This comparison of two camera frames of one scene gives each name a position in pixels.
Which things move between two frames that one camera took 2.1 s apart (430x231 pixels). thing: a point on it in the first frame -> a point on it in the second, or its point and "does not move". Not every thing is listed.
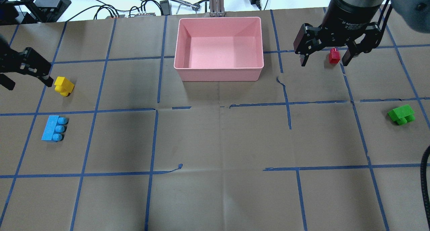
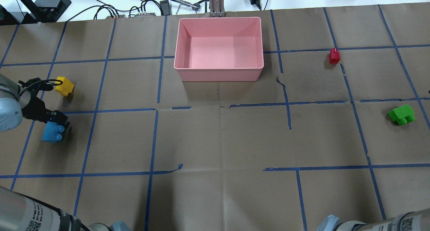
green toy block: (402, 114) does not move
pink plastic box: (219, 49) does not move
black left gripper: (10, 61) -> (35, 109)
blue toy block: (55, 128) does not move
